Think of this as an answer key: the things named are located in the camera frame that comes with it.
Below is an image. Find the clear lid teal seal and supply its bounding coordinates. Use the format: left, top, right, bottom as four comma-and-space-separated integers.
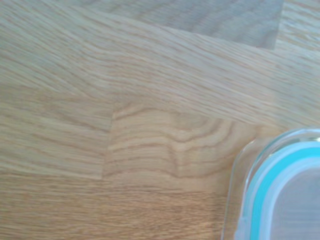
234, 136, 320, 240

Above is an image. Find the clear plastic container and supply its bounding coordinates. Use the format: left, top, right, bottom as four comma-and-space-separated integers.
222, 127, 320, 240

